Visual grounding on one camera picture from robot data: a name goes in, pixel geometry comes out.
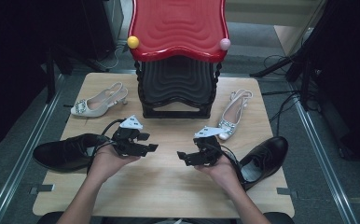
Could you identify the pink ball knob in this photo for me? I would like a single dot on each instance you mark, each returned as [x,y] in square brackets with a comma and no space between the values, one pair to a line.
[225,44]

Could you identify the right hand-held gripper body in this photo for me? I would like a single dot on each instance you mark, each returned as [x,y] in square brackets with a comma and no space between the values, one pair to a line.
[209,151]

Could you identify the yellow ball knob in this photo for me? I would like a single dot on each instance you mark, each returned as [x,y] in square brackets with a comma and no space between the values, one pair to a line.
[133,42]

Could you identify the grey tape piece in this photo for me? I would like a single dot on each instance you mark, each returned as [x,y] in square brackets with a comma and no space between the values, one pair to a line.
[286,191]
[41,188]

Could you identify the red and black shoe rack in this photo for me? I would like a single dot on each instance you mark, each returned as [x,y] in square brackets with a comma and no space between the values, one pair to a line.
[178,28]

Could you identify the dark cabinet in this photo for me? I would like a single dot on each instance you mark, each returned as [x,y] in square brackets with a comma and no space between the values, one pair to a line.
[100,28]

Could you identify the person's right hand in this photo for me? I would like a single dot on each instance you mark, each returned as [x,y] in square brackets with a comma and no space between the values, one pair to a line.
[226,172]

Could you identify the black tripod stand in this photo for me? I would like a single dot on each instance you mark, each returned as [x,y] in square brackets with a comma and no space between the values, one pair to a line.
[304,62]

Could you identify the metal floor rail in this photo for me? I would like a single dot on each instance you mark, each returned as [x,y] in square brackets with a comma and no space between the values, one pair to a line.
[22,161]
[324,174]

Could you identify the person's left hand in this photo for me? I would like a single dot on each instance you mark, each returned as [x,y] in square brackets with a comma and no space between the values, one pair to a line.
[106,165]

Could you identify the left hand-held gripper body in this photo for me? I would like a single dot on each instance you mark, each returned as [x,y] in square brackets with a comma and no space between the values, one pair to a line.
[127,141]

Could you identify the black leather shoe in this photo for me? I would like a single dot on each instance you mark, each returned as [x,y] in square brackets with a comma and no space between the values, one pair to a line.
[60,152]
[271,149]

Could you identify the beige wooden panel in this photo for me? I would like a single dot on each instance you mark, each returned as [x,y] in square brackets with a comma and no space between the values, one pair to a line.
[288,34]

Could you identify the dark curtain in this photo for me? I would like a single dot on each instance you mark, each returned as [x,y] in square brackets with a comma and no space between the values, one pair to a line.
[10,62]
[352,77]

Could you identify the black stand post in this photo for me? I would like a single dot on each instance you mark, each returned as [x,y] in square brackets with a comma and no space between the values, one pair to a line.
[50,81]

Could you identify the white slingback heel shoe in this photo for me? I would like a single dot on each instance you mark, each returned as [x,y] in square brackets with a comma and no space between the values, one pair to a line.
[97,102]
[231,115]

